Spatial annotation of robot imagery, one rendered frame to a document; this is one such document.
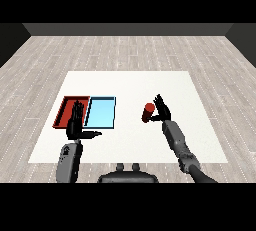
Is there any light blue shallow open box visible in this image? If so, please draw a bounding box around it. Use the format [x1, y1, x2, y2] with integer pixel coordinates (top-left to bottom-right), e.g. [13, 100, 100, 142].
[82, 96, 117, 130]

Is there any red shallow open box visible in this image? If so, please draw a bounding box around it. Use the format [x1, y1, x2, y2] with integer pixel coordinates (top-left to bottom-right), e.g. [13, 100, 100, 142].
[52, 95, 91, 130]

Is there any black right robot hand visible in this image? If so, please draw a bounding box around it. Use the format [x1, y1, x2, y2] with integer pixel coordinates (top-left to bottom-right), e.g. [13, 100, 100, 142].
[148, 93, 172, 123]

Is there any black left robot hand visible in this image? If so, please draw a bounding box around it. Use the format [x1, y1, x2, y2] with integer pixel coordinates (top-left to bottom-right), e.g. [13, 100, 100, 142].
[65, 100, 103, 141]

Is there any small red can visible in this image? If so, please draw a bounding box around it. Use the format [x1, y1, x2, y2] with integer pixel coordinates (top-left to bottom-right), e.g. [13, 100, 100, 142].
[141, 102, 156, 124]

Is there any dark grey robot body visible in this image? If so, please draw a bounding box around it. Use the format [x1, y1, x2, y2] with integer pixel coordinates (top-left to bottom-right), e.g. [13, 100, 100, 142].
[97, 163, 160, 184]

